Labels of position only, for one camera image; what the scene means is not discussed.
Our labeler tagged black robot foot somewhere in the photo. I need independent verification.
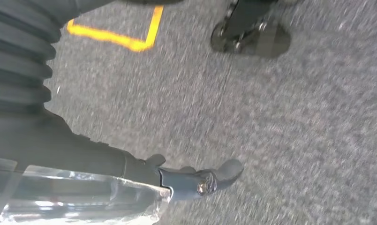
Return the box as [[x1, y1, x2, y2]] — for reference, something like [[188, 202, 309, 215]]
[[210, 0, 292, 59]]

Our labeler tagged yellow floor tape square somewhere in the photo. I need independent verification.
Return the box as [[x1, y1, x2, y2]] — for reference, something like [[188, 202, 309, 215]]
[[66, 5, 165, 53]]

